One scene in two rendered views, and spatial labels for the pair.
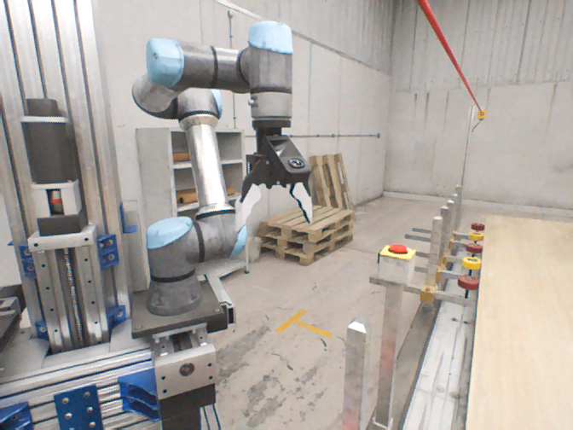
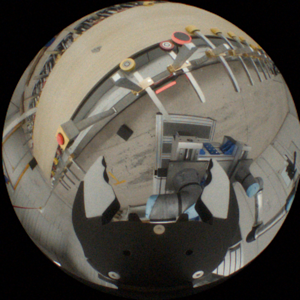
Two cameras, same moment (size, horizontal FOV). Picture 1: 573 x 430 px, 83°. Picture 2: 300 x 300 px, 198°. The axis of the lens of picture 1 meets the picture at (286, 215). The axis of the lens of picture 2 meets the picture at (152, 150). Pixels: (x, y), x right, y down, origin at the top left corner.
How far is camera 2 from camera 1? 0.54 m
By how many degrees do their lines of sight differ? 49
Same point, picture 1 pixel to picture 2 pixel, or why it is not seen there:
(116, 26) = not seen: hidden behind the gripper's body
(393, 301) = (82, 123)
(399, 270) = (67, 126)
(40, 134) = (239, 237)
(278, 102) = not seen: outside the picture
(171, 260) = (196, 192)
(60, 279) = not seen: hidden behind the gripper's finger
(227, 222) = (159, 213)
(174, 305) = (192, 171)
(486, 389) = (80, 96)
